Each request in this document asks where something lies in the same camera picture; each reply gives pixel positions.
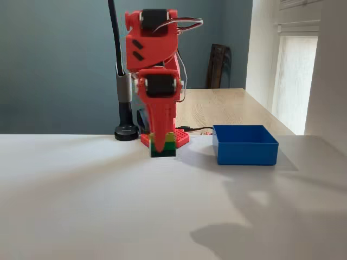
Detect green lego brick stack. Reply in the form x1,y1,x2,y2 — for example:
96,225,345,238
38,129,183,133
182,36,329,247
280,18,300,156
149,132,177,158

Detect blue plastic bin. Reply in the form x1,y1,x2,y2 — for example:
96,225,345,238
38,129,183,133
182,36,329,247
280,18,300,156
212,124,279,166

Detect black gooseneck stand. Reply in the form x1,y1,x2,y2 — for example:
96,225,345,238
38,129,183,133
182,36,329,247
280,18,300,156
107,0,140,141

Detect grey sleeve on stand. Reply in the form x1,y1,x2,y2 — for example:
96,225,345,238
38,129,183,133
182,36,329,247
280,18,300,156
115,73,133,103

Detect light wooden table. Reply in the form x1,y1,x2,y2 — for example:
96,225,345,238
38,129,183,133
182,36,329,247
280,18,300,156
175,88,296,136

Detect white window blind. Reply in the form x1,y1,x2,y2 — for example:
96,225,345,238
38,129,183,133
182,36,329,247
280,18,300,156
271,18,321,135

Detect black usb cable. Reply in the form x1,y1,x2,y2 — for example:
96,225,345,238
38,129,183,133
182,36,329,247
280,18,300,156
175,125,215,133

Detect white red servo wires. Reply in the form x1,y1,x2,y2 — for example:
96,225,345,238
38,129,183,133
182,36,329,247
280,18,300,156
153,17,204,36

